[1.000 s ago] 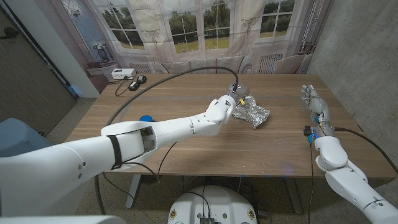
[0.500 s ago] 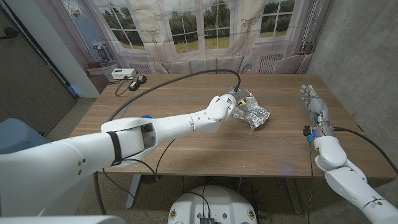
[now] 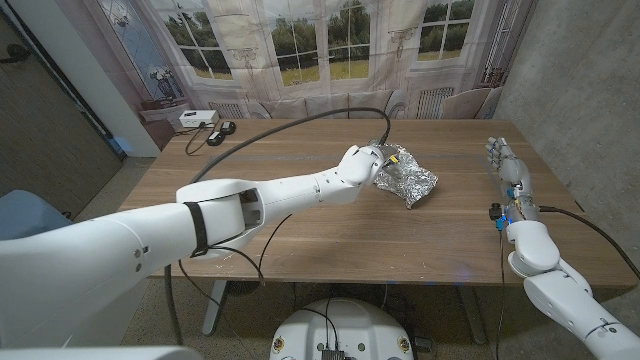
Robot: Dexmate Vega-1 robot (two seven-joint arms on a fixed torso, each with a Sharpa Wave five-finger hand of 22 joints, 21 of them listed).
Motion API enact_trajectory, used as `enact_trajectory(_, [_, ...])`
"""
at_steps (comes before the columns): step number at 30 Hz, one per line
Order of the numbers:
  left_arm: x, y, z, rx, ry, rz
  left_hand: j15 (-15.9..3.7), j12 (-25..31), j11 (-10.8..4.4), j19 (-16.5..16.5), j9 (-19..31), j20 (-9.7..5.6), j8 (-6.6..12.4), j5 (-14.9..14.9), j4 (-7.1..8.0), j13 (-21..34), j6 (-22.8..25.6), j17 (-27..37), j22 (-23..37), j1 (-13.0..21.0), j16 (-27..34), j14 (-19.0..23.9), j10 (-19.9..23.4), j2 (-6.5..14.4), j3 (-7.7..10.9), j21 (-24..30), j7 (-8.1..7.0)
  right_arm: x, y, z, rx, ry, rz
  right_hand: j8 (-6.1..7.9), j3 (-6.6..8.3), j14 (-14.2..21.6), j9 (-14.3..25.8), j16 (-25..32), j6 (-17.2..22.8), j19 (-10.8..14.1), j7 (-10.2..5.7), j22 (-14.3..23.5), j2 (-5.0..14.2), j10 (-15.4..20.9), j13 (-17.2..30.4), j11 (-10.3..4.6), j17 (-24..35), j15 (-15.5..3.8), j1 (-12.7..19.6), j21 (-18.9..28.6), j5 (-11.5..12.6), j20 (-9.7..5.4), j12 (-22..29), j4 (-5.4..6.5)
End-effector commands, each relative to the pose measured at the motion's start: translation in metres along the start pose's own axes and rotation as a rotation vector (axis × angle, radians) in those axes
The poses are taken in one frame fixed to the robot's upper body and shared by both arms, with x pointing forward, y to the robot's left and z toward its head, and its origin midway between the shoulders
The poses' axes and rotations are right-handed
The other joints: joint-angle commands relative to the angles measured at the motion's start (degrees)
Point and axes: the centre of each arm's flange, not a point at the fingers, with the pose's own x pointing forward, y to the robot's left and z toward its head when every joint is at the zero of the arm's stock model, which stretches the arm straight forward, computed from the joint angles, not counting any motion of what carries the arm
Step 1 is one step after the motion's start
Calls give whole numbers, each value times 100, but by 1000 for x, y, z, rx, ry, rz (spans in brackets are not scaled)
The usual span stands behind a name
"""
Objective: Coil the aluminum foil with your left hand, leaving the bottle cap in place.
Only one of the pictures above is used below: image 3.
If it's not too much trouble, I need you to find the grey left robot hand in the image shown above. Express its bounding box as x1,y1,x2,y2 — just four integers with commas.
367,139,402,178

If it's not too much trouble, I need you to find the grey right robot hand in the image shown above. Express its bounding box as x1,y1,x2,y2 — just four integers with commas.
484,136,540,227

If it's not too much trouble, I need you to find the aluminum foil sheet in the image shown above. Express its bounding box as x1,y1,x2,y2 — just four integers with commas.
373,143,440,210

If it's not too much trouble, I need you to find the printed window backdrop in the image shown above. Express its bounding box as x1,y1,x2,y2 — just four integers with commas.
54,0,539,154

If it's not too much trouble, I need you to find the white table leg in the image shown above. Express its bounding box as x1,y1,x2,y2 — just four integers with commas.
457,284,489,345
202,279,229,336

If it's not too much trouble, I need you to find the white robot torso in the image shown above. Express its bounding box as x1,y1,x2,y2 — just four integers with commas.
269,298,415,360

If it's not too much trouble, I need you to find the white power strip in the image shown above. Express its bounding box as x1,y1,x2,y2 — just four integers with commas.
178,109,220,129

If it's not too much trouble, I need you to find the blue chair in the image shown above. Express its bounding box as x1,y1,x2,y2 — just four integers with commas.
0,188,71,241

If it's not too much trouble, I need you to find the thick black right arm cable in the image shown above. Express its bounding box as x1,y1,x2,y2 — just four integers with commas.
538,205,640,280

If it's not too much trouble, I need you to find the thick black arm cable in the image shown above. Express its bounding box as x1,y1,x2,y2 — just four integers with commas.
163,106,392,346
538,205,640,280

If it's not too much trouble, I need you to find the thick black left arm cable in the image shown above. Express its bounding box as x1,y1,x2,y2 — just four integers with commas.
163,106,392,346

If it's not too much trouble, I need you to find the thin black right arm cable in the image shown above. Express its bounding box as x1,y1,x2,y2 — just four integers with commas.
494,229,506,360

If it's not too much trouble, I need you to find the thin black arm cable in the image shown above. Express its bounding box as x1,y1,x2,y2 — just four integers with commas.
177,213,294,309
494,229,506,360

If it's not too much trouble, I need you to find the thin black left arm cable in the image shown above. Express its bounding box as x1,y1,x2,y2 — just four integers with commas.
177,213,294,309

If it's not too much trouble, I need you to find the black adapter cord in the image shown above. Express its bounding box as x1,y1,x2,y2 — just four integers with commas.
174,122,221,156

